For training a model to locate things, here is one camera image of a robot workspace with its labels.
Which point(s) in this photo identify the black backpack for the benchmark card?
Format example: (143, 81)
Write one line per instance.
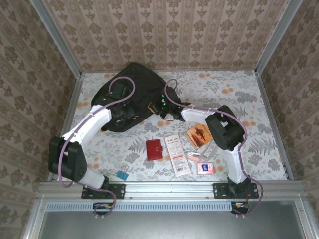
(142, 84)

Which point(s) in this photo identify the orange book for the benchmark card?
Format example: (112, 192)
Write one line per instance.
(198, 135)

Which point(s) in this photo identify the red wallet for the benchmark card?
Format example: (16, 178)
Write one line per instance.
(153, 150)

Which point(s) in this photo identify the long white red-print pack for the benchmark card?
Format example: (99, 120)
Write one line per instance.
(177, 156)

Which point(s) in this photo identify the small pink white stapler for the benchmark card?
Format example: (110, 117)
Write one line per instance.
(193, 156)

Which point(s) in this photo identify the blue binder clip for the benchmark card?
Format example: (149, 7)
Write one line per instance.
(122, 175)

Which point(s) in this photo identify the pink pack with blue label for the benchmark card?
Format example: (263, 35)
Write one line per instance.
(205, 168)

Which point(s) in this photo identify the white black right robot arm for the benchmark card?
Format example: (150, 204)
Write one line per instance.
(197, 117)

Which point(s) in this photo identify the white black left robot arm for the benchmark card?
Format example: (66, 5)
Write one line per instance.
(82, 132)

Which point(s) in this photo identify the floral table cover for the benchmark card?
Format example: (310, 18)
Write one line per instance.
(249, 87)

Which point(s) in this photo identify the small black connector board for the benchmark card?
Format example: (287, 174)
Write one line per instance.
(102, 206)
(240, 206)

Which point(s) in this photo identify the grey sheet metal panel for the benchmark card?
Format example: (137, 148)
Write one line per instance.
(169, 226)

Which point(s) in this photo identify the aluminium left side rail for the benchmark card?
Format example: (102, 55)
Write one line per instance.
(70, 112)

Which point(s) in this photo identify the aluminium back rail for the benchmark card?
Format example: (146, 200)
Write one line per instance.
(224, 69)

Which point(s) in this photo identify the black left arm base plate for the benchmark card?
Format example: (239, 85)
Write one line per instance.
(119, 191)

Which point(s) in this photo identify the aluminium front frame rail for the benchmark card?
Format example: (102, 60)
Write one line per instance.
(169, 189)

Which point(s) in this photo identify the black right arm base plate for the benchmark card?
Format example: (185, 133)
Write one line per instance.
(219, 191)

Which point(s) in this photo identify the aluminium right side rail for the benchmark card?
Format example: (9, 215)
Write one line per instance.
(269, 112)

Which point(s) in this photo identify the aluminium left corner post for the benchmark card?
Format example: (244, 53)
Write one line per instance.
(56, 37)

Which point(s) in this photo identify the aluminium corner post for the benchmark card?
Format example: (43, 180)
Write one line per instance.
(276, 37)
(56, 37)

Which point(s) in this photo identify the aluminium right corner post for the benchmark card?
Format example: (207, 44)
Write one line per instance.
(276, 37)

